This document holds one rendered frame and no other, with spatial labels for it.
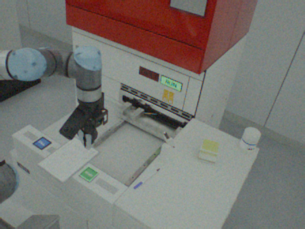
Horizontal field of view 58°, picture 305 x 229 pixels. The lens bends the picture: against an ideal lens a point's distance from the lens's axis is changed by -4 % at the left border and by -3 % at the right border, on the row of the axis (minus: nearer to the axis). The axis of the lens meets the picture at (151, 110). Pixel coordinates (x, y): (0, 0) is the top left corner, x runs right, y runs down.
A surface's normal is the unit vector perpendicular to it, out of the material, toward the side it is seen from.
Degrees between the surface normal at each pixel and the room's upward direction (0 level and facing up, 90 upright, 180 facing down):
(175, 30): 90
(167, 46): 90
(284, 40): 90
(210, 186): 0
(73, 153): 0
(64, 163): 0
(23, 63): 66
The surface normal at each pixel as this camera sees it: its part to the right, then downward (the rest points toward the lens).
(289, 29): -0.54, 0.46
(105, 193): 0.11, -0.80
